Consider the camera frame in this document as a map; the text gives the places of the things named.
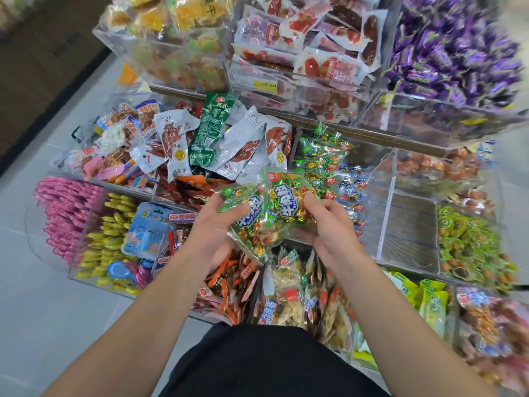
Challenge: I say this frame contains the person's left hand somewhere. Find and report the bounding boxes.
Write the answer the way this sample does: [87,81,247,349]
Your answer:
[183,191,253,270]

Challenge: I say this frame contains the person's right hand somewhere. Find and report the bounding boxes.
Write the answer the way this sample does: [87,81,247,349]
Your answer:
[301,190,365,270]

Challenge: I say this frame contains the row of blue beef packets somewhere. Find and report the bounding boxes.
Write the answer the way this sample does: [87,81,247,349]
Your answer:
[334,165,373,212]

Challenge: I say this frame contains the large handful green snack packets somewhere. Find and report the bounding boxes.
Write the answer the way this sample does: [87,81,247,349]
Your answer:
[217,169,319,261]

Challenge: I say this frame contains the clear acrylic snack shelves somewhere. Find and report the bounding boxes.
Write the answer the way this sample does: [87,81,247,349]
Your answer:
[33,0,529,397]

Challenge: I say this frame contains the row of green beef packets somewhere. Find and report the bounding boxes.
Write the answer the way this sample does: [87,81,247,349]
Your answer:
[296,124,357,203]

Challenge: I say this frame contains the person's left forearm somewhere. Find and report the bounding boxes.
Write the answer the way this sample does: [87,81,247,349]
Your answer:
[45,252,216,397]

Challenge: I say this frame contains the person's right forearm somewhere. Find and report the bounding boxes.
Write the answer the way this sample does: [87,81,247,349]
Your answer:
[334,252,497,397]

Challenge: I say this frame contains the person's black clothing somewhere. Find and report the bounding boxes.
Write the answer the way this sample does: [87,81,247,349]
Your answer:
[157,322,390,397]

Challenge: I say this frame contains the pile of red brown packets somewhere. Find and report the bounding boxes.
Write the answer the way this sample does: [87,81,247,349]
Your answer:
[153,212,199,270]

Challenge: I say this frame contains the pile of dark orange packets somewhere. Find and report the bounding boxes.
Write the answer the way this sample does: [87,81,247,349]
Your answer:
[153,169,224,207]

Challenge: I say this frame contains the blue toy candy packet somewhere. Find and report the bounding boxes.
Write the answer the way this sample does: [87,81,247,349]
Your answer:
[122,202,175,261]

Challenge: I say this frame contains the pile of beige packets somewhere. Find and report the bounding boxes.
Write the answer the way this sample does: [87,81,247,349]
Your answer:
[252,244,357,352]

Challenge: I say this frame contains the pile of white meat packets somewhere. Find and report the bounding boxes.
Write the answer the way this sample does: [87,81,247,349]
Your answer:
[128,93,294,183]

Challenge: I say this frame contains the green vacuum packet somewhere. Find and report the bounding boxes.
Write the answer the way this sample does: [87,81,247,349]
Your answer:
[190,93,236,170]

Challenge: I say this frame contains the pile of yellow candies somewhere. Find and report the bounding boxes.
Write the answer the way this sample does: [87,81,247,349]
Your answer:
[74,192,142,296]

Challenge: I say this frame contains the pile of lime green packets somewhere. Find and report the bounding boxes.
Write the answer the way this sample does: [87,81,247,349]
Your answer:
[351,269,451,369]

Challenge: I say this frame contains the pile of orange brown packets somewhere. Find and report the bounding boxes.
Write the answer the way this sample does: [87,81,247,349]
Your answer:
[395,144,497,216]

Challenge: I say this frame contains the pile of green egg packets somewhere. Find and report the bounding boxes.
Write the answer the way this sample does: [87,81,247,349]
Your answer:
[436,204,517,290]

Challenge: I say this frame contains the pile of assorted small packets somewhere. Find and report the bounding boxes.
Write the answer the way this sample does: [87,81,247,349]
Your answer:
[58,99,162,183]

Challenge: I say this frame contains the pile of pink candy sticks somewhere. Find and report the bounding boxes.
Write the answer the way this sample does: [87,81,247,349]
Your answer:
[35,178,104,261]

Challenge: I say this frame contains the pile of red sausage packets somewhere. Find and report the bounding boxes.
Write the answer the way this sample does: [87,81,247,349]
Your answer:
[231,0,390,121]

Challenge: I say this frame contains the pile of pink-label meat packets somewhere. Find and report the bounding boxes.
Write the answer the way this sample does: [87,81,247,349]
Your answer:
[453,285,529,394]

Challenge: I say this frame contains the pile of purple candies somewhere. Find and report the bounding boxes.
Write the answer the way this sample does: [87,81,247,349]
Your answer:
[384,0,526,108]

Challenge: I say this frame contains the pile of yellow packets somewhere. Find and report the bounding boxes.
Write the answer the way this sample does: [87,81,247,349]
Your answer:
[95,0,236,92]

